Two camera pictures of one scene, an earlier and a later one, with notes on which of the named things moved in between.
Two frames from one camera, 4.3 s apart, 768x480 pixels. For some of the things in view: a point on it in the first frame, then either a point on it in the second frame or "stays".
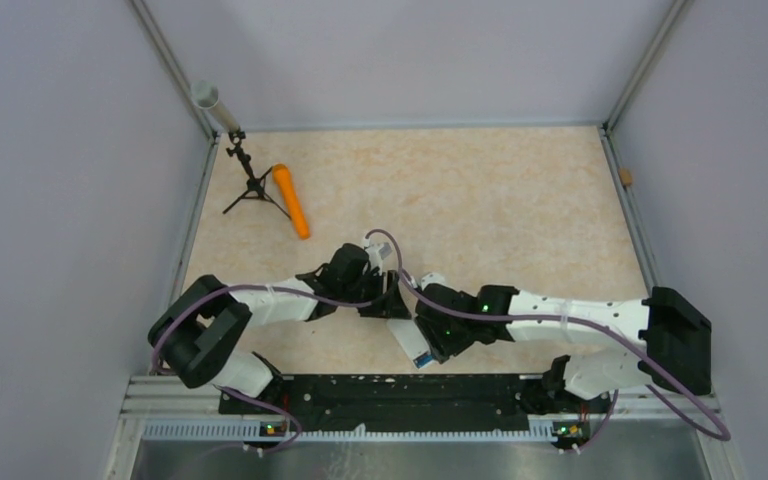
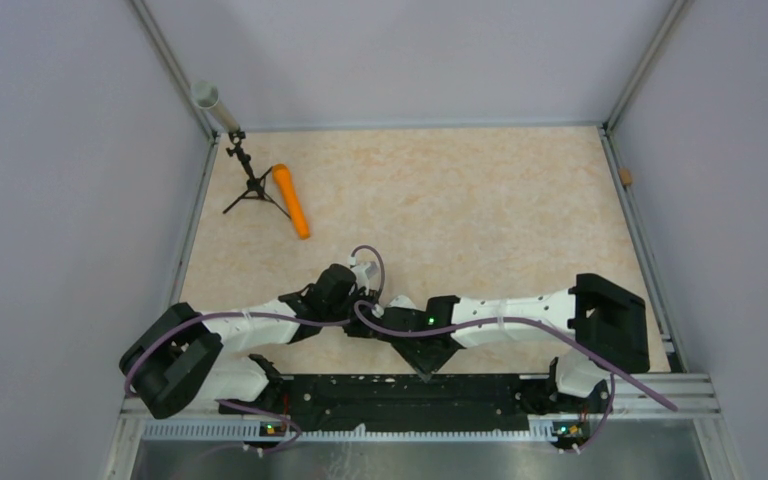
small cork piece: [626, 176] stays
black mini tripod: [255, 186] stays
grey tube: [205, 95] stays
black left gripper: [389, 305] -> [371, 296]
